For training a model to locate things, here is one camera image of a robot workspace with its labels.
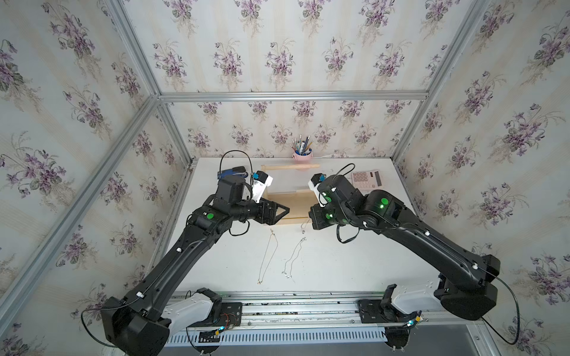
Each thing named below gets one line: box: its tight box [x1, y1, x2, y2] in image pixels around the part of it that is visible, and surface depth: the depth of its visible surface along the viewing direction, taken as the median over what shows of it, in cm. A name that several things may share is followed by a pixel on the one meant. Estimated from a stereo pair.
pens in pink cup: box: [289, 134, 314, 156], surface depth 113 cm
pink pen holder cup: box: [291, 150, 314, 164], surface depth 113 cm
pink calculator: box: [351, 169, 384, 196], surface depth 112 cm
